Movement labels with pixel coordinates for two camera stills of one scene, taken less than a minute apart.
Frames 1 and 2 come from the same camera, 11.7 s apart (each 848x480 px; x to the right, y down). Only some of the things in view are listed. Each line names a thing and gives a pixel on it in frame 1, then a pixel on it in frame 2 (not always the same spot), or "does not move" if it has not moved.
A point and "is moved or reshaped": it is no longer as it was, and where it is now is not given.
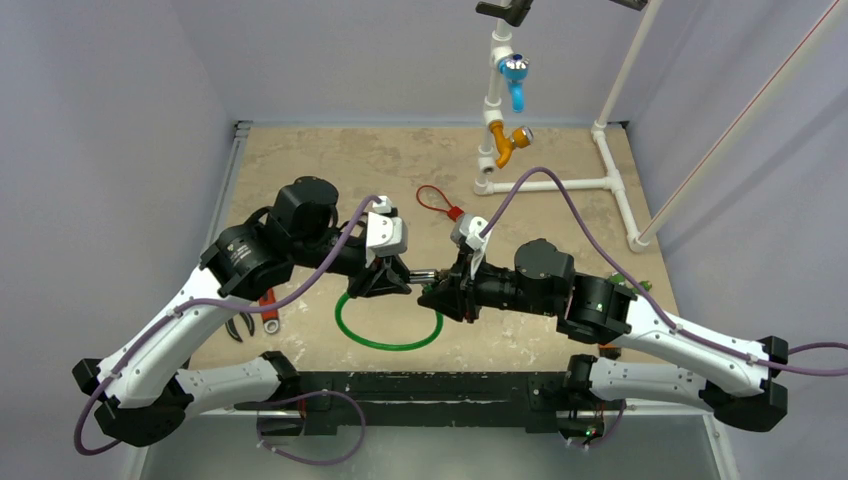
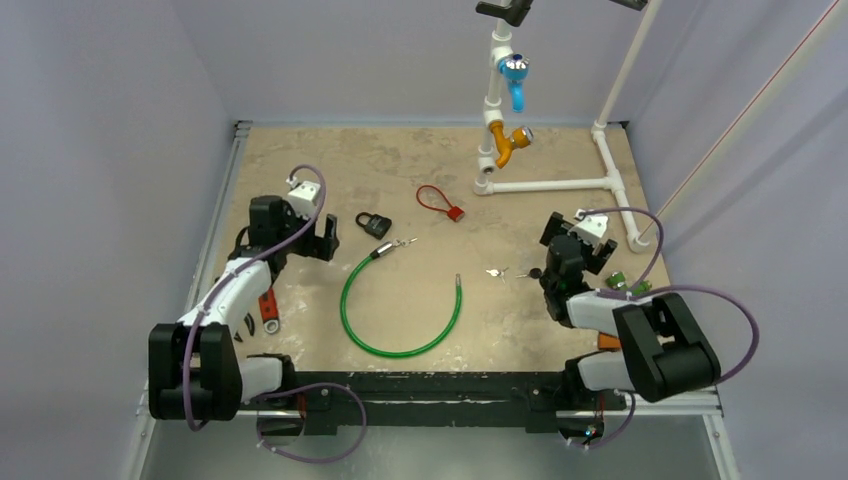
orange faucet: (521, 137) does not move
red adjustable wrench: (270, 319) does not move
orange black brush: (609, 349) does not move
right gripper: (470, 288) -> (579, 238)
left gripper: (387, 274) -> (316, 246)
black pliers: (232, 330) does not move
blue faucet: (515, 68) does not move
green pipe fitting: (617, 278) does not move
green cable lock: (385, 347) is moved or reshaped
